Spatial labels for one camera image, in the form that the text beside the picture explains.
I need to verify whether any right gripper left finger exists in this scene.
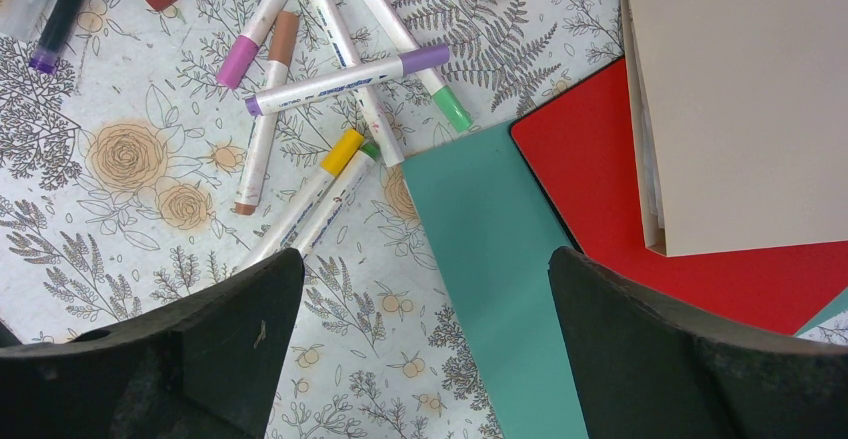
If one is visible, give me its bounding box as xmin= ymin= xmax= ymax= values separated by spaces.
xmin=1 ymin=249 xmax=305 ymax=438

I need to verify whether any brown cap white marker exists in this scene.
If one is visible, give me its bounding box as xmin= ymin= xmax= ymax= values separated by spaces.
xmin=233 ymin=11 xmax=301 ymax=217

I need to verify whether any teal folder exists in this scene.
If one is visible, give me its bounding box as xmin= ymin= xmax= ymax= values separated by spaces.
xmin=400 ymin=119 xmax=848 ymax=439

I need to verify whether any purple gel pen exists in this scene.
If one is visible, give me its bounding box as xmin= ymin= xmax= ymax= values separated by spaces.
xmin=29 ymin=0 xmax=84 ymax=74

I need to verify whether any light green cap marker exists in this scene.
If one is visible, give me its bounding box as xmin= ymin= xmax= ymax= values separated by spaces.
xmin=363 ymin=0 xmax=472 ymax=132

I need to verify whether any floral table mat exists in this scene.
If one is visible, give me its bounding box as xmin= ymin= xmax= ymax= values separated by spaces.
xmin=1 ymin=0 xmax=622 ymax=438

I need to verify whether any pink cap white marker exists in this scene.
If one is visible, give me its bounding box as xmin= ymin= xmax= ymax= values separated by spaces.
xmin=216 ymin=0 xmax=288 ymax=89

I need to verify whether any red folder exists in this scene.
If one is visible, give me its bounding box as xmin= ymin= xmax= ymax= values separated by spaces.
xmin=509 ymin=59 xmax=847 ymax=345

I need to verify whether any beige cardboard sheet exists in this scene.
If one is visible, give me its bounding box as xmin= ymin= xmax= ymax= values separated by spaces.
xmin=624 ymin=0 xmax=847 ymax=257

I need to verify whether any yellow cap white marker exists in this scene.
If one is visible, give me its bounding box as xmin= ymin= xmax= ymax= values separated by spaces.
xmin=238 ymin=129 xmax=365 ymax=270

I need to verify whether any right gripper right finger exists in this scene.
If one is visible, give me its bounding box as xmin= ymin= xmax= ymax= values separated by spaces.
xmin=549 ymin=247 xmax=847 ymax=438

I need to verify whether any purple cap white marker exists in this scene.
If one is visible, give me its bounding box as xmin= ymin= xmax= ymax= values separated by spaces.
xmin=245 ymin=44 xmax=451 ymax=116

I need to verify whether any green cap white marker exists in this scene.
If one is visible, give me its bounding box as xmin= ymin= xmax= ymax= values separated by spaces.
xmin=293 ymin=141 xmax=381 ymax=259

